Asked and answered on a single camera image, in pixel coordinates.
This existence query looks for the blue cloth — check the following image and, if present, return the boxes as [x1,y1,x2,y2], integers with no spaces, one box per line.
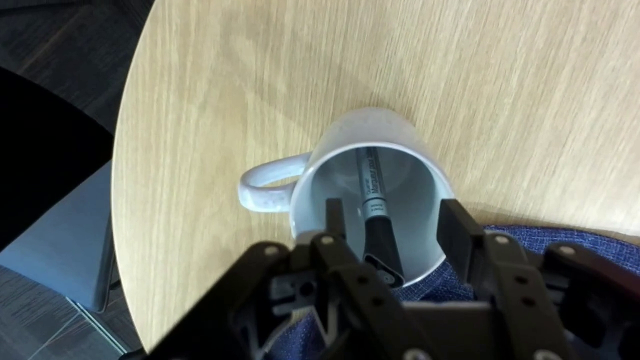
[262,223,640,360]

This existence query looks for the white ceramic mug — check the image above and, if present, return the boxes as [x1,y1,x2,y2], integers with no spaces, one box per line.
[238,108,454,288]

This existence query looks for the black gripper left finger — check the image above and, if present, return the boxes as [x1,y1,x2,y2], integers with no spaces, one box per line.
[327,197,347,240]

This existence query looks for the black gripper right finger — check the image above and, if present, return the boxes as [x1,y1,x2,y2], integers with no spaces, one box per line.
[437,200,485,280]

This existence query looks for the grey black marker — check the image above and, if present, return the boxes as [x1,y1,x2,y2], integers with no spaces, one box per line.
[356,147,404,288]

